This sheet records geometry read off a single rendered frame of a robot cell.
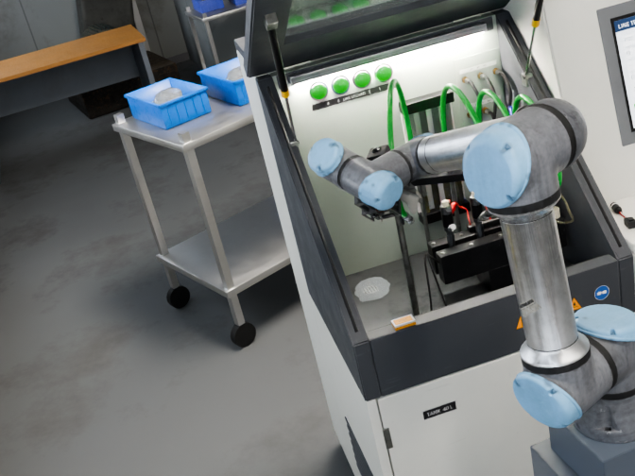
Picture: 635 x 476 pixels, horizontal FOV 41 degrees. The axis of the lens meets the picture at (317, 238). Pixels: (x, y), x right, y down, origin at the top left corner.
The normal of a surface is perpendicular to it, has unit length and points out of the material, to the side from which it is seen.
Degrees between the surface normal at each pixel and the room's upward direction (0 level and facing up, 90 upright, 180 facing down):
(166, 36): 90
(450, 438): 90
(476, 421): 90
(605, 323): 7
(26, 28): 90
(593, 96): 76
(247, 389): 0
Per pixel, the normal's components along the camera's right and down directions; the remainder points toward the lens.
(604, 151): 0.18, 0.16
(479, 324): 0.24, 0.38
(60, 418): -0.21, -0.88
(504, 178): -0.81, 0.30
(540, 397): -0.71, 0.54
